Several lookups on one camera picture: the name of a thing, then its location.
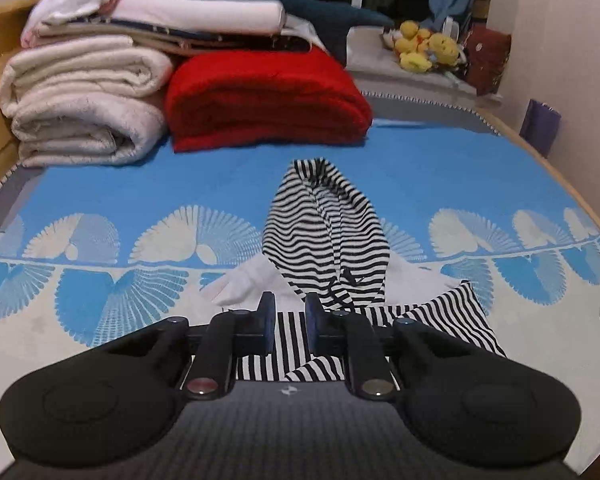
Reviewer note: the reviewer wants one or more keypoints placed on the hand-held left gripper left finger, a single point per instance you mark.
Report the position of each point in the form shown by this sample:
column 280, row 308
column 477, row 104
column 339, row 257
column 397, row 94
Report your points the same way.
column 267, row 322

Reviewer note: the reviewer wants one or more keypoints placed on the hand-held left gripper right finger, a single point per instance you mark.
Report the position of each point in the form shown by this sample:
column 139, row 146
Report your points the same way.
column 314, row 322

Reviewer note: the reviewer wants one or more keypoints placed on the black white striped hooded shirt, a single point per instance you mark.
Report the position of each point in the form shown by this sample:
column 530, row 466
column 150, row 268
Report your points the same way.
column 320, row 230

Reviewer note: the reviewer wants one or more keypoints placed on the blue white patterned bed sheet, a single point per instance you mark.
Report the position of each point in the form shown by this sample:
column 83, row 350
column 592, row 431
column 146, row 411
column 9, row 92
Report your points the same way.
column 130, row 185

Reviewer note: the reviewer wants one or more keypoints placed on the purple paper bag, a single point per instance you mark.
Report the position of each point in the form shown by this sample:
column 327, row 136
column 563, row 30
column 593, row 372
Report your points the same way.
column 540, row 127

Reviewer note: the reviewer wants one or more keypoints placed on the folded red blanket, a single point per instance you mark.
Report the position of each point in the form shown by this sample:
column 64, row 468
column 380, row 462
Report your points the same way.
column 260, row 100

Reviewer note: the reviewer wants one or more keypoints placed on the white window sill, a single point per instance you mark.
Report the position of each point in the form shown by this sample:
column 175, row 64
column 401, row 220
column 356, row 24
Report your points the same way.
column 405, row 80

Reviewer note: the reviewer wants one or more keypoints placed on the yellow plush toy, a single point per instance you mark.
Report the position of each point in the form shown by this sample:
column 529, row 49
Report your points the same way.
column 445, row 47
column 410, row 30
column 415, row 61

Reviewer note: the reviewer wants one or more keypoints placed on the dark red bag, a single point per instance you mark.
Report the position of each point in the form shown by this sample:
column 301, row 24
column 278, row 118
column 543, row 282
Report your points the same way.
column 487, row 62

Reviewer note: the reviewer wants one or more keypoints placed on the folded white quilt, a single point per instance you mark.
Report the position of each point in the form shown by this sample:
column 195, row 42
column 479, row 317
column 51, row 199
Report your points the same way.
column 80, row 105

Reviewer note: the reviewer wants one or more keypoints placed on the folded dark printed cloth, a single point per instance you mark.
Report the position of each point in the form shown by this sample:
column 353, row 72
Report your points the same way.
column 180, row 40

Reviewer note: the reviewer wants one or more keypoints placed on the wooden bed headboard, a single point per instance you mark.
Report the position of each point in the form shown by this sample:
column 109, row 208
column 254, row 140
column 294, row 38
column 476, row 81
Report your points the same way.
column 0, row 25

